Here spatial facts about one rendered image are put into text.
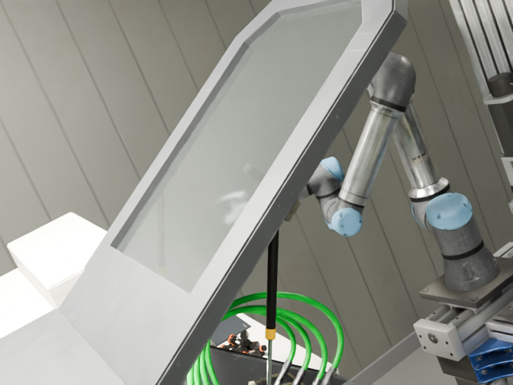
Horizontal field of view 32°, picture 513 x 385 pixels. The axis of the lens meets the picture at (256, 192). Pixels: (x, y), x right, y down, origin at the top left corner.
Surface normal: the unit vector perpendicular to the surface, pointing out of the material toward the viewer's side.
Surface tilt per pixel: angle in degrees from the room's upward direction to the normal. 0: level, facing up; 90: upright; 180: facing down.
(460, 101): 90
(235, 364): 90
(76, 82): 90
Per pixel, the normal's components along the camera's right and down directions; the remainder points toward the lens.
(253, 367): 0.40, 0.09
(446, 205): -0.36, -0.85
